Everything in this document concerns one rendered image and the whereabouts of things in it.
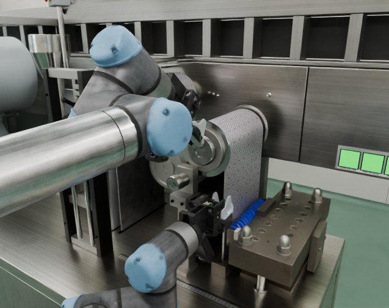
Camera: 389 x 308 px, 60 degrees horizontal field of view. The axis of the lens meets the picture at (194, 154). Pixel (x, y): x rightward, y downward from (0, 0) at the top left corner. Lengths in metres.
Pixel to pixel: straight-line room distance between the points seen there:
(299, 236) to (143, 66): 0.59
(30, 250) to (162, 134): 0.83
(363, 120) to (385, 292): 1.70
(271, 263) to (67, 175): 0.58
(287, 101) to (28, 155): 0.85
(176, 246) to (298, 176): 3.11
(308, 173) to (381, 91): 2.70
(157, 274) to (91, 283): 0.39
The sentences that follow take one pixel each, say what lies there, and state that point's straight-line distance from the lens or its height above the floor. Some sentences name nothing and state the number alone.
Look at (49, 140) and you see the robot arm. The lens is 0.37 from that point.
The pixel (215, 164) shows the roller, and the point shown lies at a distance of 0.84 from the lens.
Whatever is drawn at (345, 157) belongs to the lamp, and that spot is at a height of 1.19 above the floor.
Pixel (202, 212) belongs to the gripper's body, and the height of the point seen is 1.16.
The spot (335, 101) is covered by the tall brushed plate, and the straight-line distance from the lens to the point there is 1.05.
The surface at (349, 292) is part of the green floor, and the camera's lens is 2.50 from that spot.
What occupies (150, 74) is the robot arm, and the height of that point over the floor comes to 1.46.
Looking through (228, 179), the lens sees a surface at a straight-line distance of 0.86.
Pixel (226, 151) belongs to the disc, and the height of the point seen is 1.25.
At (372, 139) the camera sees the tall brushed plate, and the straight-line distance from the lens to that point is 1.06.
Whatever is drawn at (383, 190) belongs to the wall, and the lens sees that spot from 3.60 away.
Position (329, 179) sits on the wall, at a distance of 3.65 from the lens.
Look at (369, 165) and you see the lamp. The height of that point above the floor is 1.18.
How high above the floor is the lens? 1.51
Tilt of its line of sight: 19 degrees down
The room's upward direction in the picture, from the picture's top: straight up
